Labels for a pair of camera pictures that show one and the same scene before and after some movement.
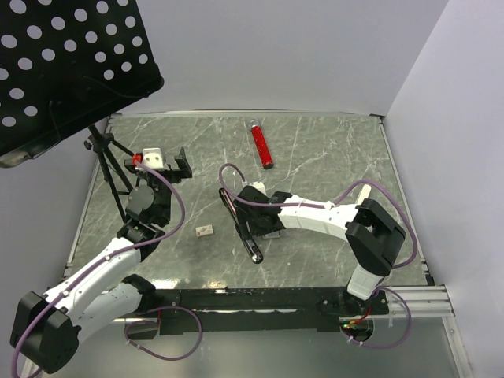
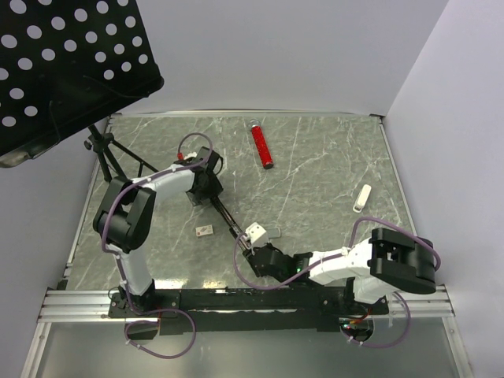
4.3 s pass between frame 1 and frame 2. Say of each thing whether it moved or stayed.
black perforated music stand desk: stayed
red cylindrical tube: stayed
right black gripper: moved
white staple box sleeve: stayed
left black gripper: moved
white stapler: stayed
